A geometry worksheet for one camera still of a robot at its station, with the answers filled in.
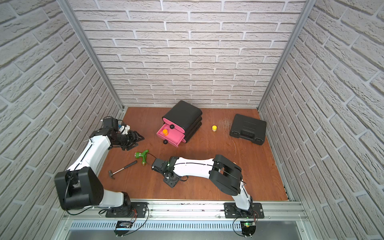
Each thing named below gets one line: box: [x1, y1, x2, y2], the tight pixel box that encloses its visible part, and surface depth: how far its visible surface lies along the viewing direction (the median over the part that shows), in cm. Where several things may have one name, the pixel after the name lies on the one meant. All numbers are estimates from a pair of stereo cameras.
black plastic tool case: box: [230, 114, 267, 146], surface depth 101 cm
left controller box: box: [113, 220, 133, 237], surface depth 71 cm
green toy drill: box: [134, 149, 149, 166], surface depth 91 cm
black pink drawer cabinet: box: [156, 100, 203, 148], surface depth 94 cm
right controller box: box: [240, 221, 257, 239], surface depth 72 cm
